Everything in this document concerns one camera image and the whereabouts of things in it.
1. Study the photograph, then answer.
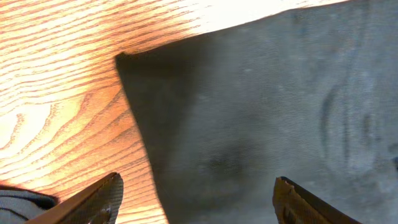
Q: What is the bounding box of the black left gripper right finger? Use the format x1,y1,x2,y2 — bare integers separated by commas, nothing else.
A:
272,177,361,224

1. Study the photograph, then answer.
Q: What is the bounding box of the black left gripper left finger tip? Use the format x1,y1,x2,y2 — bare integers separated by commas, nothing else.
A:
27,172,124,224

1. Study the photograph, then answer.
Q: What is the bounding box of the black t-shirt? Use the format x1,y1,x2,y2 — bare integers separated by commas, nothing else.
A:
116,0,397,223

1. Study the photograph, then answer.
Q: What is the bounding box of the black garment pile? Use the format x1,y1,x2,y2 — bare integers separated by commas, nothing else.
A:
1,185,58,224

